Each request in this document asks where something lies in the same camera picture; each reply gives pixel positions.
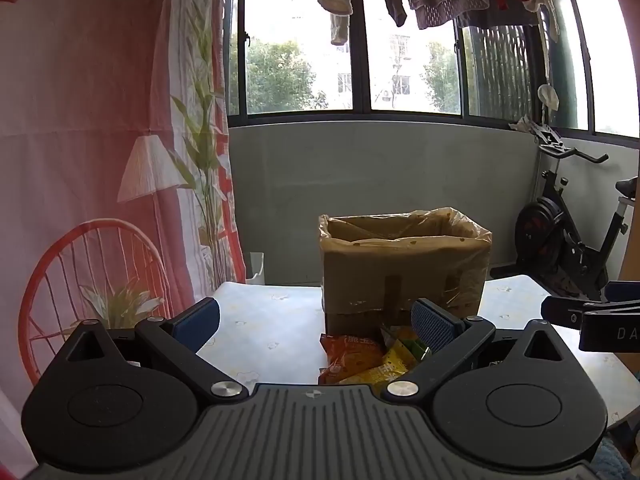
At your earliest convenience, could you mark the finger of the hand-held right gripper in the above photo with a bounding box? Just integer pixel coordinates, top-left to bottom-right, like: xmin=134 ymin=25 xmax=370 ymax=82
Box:
xmin=605 ymin=282 xmax=640 ymax=306
xmin=541 ymin=296 xmax=612 ymax=330

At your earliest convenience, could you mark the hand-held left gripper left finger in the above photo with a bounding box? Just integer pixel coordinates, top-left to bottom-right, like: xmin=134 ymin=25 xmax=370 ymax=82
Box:
xmin=47 ymin=297 xmax=251 ymax=403

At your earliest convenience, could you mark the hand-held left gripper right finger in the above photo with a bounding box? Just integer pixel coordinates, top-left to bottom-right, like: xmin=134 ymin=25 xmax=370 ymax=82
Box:
xmin=382 ymin=298 xmax=583 ymax=403

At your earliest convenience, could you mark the green snack packet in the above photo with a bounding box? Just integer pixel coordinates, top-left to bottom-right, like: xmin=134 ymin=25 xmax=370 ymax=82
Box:
xmin=380 ymin=325 xmax=434 ymax=362

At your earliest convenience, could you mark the brown cardboard box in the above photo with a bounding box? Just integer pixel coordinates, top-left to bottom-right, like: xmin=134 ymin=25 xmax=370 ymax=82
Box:
xmin=319 ymin=208 xmax=492 ymax=337

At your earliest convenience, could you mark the orange snack packet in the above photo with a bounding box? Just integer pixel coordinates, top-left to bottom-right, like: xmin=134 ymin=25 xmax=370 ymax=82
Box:
xmin=319 ymin=333 xmax=387 ymax=386

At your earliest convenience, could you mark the yellow snack packet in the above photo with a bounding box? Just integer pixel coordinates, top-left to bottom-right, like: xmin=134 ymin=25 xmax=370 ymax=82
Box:
xmin=339 ymin=340 xmax=417 ymax=387

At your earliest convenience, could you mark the black exercise bike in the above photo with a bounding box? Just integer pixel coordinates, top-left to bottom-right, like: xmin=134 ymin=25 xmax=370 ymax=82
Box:
xmin=490 ymin=132 xmax=640 ymax=303

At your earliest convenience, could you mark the blue fuzzy cloth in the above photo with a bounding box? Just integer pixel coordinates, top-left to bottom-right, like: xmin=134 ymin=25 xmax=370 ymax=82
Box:
xmin=594 ymin=435 xmax=640 ymax=480

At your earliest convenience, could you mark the white cloth on windowsill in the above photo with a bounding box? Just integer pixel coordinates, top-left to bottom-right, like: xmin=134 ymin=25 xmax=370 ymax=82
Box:
xmin=509 ymin=114 xmax=547 ymax=134

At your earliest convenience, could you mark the pink printed curtain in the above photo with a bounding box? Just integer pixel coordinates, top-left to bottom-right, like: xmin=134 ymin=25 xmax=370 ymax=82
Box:
xmin=0 ymin=0 xmax=249 ymax=480

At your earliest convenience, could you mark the dark patterned mesh screen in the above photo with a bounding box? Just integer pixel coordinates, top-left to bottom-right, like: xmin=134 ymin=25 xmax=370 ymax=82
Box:
xmin=464 ymin=22 xmax=535 ymax=117

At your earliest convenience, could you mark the black framed window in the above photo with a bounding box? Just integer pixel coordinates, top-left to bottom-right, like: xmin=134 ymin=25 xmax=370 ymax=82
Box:
xmin=224 ymin=0 xmax=640 ymax=140

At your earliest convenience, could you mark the grey hanging sock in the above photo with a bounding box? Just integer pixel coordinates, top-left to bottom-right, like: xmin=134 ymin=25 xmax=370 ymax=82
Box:
xmin=329 ymin=12 xmax=351 ymax=46

